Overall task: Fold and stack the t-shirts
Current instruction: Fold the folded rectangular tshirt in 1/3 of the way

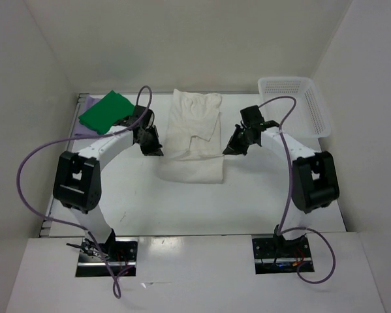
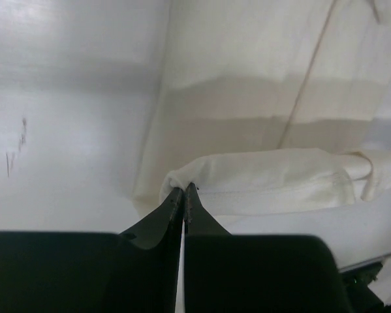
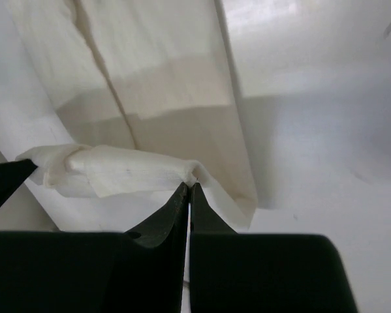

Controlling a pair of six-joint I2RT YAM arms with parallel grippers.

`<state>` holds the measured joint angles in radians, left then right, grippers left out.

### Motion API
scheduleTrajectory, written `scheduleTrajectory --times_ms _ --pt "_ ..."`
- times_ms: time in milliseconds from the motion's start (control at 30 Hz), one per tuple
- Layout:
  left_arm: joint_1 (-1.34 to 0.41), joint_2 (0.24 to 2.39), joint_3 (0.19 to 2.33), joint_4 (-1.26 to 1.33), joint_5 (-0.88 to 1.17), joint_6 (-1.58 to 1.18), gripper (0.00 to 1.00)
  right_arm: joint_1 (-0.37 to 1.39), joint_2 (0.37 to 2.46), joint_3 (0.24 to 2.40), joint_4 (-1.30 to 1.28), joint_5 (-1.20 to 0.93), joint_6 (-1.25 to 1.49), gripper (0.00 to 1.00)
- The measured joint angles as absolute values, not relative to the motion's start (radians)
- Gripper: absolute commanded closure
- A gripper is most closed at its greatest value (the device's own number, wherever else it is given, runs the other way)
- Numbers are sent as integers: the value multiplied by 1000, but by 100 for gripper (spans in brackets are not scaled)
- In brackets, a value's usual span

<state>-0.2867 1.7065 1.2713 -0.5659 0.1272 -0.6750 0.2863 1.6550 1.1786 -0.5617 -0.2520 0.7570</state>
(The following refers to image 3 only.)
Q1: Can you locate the white t-shirt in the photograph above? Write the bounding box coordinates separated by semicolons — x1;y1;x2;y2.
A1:
8;1;257;227

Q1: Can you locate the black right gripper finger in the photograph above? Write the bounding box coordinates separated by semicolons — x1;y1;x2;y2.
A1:
189;184;358;312
0;184;189;312
0;159;37;207

